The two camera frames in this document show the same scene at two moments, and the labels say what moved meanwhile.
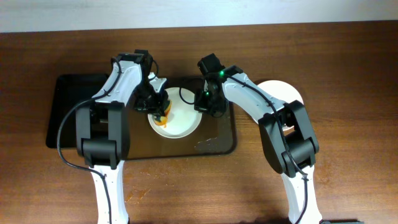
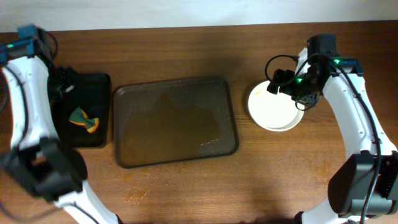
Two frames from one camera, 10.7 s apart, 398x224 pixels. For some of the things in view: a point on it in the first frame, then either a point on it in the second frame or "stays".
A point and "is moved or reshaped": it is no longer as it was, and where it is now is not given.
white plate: x=183 y=119 is moved or reshaped
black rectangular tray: x=70 y=90 stays
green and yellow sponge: x=164 y=118 is moved or reshaped
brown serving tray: x=216 y=136 stays
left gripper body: x=150 y=104 -> x=62 y=90
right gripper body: x=209 y=107 -> x=278 y=81
